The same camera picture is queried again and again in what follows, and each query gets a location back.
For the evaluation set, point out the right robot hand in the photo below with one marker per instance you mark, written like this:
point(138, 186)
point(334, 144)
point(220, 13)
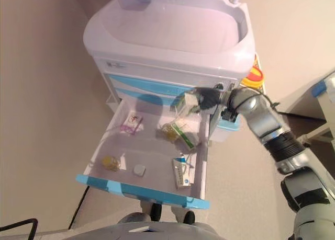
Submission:
point(213, 98)

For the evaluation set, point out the white green medicine box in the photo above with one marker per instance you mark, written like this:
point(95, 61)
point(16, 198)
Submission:
point(187, 101)

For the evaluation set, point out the blue white cart drawer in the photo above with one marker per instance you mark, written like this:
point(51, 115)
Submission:
point(123, 91)
point(146, 194)
point(125, 79)

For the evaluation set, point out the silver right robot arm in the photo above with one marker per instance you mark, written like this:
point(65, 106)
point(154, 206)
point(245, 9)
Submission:
point(259, 114)

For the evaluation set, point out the long white blue medicine box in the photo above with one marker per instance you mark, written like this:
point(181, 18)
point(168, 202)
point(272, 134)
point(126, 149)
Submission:
point(181, 176)

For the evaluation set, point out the light blue waste bin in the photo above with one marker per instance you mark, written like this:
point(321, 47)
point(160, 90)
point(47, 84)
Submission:
point(230, 125)

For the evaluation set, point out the red emergency stop button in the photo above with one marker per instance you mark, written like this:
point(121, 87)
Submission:
point(252, 78)

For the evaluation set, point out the bagged yellow pills green box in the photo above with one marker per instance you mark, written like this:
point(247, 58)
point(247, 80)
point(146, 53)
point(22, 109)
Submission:
point(185, 136)

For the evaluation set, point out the pink-sealed bag with box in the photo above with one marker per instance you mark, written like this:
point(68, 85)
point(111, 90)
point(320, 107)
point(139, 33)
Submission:
point(133, 119)

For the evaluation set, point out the white medical cart body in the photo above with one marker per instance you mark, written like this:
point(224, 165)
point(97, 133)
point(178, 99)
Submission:
point(170, 28)

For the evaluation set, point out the small white square pillbox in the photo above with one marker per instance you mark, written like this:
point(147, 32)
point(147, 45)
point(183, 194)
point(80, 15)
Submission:
point(139, 170)

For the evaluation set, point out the small yellow pill bag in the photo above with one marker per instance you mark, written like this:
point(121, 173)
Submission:
point(110, 162)

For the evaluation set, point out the grey robot torso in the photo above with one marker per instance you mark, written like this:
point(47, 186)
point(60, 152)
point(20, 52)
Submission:
point(183, 232)

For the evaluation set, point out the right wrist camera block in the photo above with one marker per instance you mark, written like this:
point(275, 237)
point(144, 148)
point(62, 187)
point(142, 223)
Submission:
point(229, 116)

